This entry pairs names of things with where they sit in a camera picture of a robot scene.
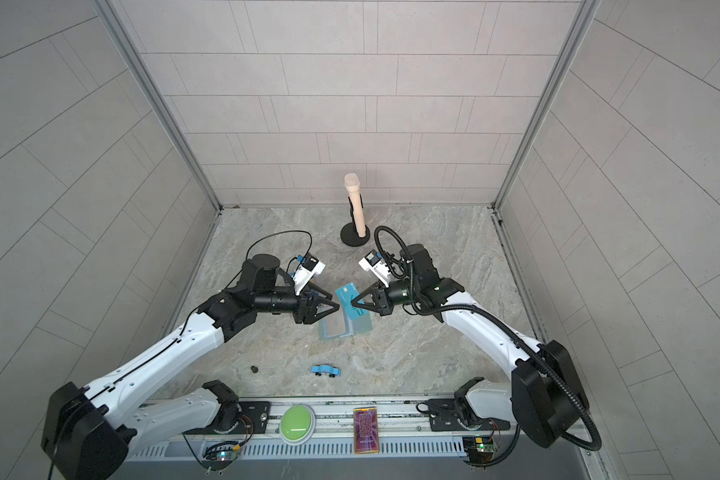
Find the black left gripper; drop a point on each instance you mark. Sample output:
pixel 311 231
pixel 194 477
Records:
pixel 303 309

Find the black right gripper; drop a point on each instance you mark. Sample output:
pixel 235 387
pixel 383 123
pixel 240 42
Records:
pixel 384 303

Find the teal credit card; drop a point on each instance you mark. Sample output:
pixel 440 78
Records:
pixel 346 294

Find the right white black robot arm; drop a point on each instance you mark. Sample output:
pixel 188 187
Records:
pixel 546 397

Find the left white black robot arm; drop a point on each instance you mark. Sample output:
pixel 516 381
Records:
pixel 90 431

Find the purple patterned card box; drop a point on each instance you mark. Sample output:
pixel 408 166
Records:
pixel 366 431

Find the blue toy car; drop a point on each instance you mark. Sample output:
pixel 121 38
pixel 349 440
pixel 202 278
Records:
pixel 325 370

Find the black round microphone stand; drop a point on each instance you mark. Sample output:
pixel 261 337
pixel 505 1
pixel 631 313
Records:
pixel 348 234

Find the green round button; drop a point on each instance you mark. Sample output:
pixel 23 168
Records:
pixel 297 424

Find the beige microphone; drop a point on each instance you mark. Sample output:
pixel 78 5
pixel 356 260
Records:
pixel 352 185

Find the left green circuit board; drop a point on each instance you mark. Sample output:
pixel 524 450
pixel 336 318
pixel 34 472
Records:
pixel 223 452

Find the green circuit board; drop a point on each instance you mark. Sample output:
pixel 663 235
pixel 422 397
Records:
pixel 479 450
pixel 223 452

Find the right green circuit board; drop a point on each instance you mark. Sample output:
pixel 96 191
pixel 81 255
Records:
pixel 479 450

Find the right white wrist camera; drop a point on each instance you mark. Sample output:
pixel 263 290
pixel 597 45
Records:
pixel 374 263

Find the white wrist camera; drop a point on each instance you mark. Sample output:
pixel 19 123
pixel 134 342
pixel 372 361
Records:
pixel 374 263
pixel 309 266

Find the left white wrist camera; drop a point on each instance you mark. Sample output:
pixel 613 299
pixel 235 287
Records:
pixel 309 266

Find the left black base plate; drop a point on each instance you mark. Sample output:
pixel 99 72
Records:
pixel 245 418

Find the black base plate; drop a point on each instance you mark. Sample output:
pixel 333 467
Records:
pixel 245 418
pixel 452 415

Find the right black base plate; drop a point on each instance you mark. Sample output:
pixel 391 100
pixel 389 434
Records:
pixel 452 415

